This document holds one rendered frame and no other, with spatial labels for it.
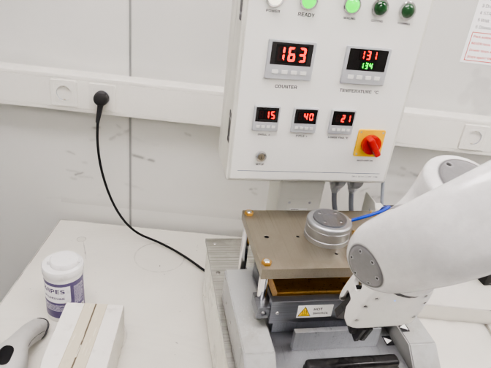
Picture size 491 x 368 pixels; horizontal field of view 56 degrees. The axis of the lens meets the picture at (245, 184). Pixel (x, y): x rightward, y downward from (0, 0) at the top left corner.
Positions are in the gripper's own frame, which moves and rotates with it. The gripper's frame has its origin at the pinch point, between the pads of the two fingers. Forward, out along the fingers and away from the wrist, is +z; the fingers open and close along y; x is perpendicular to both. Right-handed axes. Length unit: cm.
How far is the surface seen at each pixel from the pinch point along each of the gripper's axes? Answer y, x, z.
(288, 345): -8.0, 2.4, 11.1
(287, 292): -8.6, 8.1, 3.8
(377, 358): 3.6, -3.1, 5.0
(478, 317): 53, 18, 39
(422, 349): 13.3, -1.4, 7.4
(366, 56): 6.3, 39.1, -21.2
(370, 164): 12.2, 32.4, -1.5
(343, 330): 0.5, 2.6, 7.0
